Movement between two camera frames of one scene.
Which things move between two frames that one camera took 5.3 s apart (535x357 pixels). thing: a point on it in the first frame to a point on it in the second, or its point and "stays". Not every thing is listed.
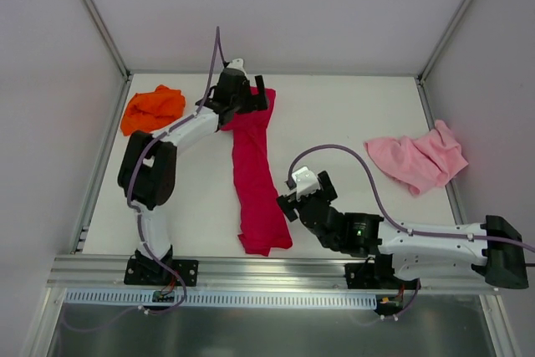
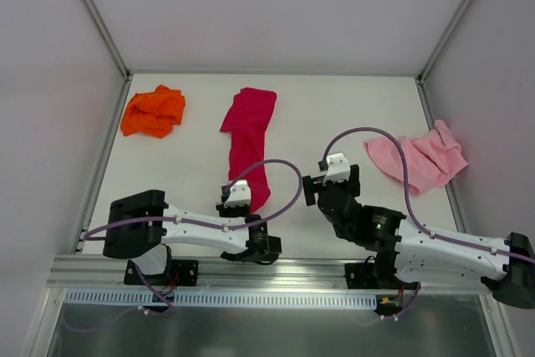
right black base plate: [376, 273] stays
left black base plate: [185, 270] stays
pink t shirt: [421, 162] stays
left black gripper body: [249, 94] to [232, 211]
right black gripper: [297, 205] to [312, 186]
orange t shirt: [147, 111] stays
